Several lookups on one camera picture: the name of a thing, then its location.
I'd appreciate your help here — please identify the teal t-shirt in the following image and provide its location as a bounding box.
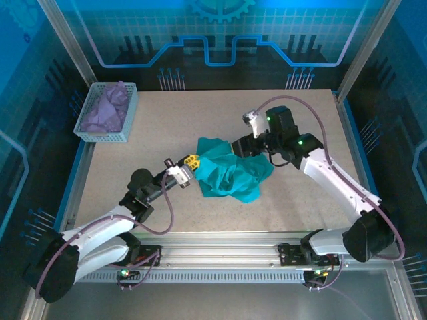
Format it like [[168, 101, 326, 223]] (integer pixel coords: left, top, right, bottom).
[[194, 136, 275, 203]]

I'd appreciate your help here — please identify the light blue plastic basket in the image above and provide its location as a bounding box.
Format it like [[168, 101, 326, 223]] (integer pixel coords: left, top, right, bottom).
[[73, 82, 138, 143]]

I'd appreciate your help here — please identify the purple garment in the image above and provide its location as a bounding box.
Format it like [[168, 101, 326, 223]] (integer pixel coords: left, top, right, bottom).
[[81, 81, 129, 133]]

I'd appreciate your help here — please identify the blue table edge strip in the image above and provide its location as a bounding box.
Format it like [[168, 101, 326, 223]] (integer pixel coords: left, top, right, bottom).
[[49, 139, 88, 234], [340, 99, 394, 243]]

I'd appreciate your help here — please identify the small LED controller board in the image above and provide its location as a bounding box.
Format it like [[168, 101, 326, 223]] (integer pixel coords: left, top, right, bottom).
[[116, 265, 141, 291], [304, 266, 331, 291]]

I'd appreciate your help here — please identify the grey metal front panel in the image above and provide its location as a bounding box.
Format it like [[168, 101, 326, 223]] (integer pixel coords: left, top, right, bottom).
[[19, 259, 414, 320]]

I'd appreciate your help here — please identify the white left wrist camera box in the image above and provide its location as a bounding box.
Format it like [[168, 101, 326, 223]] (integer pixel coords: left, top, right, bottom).
[[165, 159, 191, 189]]

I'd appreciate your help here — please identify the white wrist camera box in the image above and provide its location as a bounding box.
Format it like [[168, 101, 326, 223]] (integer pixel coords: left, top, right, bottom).
[[242, 110, 270, 139], [165, 159, 191, 189]]

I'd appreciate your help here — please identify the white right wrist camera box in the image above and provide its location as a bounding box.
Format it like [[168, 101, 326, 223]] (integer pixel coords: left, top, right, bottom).
[[242, 110, 270, 139]]

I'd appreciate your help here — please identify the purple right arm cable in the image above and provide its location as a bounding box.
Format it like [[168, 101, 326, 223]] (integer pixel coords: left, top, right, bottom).
[[253, 95, 406, 291]]

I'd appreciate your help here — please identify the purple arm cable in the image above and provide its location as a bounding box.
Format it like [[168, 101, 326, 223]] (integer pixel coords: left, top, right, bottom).
[[34, 181, 174, 299], [253, 95, 406, 291]]

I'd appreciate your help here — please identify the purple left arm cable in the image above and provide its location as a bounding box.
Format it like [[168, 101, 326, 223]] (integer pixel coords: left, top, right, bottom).
[[34, 181, 174, 299]]

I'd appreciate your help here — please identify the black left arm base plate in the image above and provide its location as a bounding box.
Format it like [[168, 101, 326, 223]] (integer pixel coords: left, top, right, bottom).
[[101, 245, 163, 267]]

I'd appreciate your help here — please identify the aluminium mounting rail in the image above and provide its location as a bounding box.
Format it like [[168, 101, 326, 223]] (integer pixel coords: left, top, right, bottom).
[[43, 231, 400, 267]]

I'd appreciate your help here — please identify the aluminium frame bracket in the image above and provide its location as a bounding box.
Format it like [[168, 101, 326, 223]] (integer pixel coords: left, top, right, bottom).
[[335, 0, 403, 104]]

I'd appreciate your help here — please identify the slotted grey cable duct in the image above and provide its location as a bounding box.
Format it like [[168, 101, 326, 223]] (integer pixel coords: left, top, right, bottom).
[[76, 269, 306, 285]]

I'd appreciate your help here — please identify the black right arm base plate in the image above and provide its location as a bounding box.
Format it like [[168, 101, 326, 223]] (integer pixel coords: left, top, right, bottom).
[[278, 242, 341, 267]]

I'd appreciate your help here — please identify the aluminium frame post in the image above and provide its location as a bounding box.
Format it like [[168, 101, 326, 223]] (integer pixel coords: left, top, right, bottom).
[[36, 0, 109, 103]]

